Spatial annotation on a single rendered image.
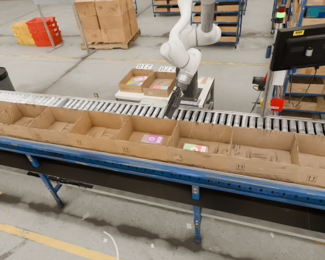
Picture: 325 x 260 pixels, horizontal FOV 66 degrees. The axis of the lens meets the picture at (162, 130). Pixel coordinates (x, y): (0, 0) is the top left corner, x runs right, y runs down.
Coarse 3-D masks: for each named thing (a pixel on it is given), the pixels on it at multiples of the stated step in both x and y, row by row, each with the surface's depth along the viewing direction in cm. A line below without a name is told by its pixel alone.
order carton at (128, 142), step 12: (132, 120) 199; (144, 120) 195; (156, 120) 192; (168, 120) 188; (120, 132) 184; (132, 132) 204; (144, 132) 204; (156, 132) 199; (168, 132) 195; (120, 144) 177; (132, 144) 173; (144, 144) 169; (156, 144) 190; (132, 156) 182; (144, 156) 177; (156, 156) 173
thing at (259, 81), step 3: (255, 78) 211; (258, 78) 210; (261, 78) 210; (252, 81) 212; (255, 81) 211; (258, 81) 210; (261, 81) 209; (264, 81) 209; (258, 84) 212; (261, 84) 211; (264, 84) 210; (258, 87) 215; (261, 87) 214
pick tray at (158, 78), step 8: (160, 72) 294; (168, 72) 290; (152, 80) 292; (160, 80) 295; (168, 80) 293; (144, 88) 268; (152, 88) 265; (168, 88) 263; (160, 96) 268; (168, 96) 266
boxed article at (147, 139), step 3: (144, 135) 198; (147, 135) 198; (150, 135) 198; (144, 138) 196; (147, 138) 195; (150, 138) 195; (153, 138) 194; (156, 138) 194; (159, 138) 194; (162, 138) 193; (141, 141) 195; (144, 141) 193; (147, 141) 193; (150, 141) 192; (153, 141) 192; (156, 141) 191; (159, 141) 191
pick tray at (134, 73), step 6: (132, 72) 309; (138, 72) 309; (144, 72) 306; (150, 72) 303; (126, 78) 298; (132, 78) 307; (120, 84) 281; (126, 84) 278; (144, 84) 281; (120, 90) 286; (126, 90) 283; (132, 90) 280; (138, 90) 277
